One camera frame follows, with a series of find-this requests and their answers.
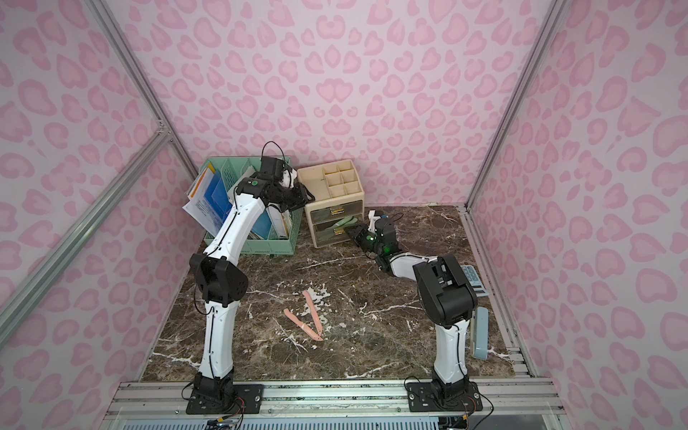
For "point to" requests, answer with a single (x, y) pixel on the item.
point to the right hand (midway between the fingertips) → (340, 227)
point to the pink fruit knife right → (318, 323)
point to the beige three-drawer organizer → (339, 202)
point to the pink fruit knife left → (306, 330)
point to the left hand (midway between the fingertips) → (312, 195)
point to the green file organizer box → (274, 230)
